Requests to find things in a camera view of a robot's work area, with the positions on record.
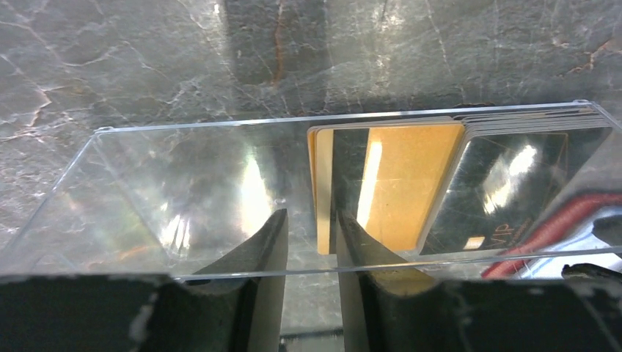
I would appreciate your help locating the red leather card holder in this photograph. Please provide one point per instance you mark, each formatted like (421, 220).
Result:
(564, 219)

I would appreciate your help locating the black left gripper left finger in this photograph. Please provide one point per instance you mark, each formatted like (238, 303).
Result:
(233, 304)

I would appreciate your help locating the gold magnetic stripe card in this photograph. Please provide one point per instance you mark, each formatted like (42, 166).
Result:
(403, 165)

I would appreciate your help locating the black VIP card stack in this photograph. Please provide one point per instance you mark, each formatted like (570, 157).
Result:
(508, 169)

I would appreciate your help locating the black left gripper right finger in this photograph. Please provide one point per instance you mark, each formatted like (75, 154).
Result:
(386, 307)

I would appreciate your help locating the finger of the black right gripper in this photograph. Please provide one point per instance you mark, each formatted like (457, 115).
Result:
(608, 230)

